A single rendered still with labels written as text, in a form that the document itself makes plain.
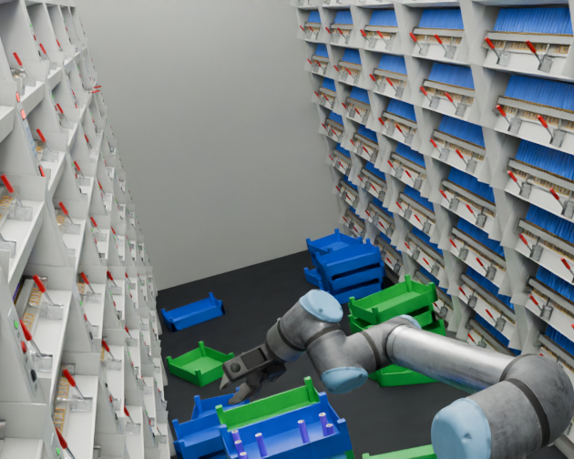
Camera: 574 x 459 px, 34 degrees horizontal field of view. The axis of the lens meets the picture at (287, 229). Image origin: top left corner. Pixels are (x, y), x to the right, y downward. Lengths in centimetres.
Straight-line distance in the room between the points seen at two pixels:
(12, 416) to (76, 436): 46
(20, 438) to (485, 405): 67
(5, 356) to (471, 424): 67
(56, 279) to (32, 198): 18
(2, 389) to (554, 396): 80
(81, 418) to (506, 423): 82
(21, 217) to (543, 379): 95
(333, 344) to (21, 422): 82
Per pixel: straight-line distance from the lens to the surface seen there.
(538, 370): 152
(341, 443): 239
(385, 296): 396
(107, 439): 210
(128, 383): 281
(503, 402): 145
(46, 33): 331
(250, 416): 285
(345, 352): 194
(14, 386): 131
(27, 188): 194
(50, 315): 181
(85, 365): 204
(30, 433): 133
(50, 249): 197
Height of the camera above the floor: 164
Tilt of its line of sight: 15 degrees down
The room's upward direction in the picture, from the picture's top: 14 degrees counter-clockwise
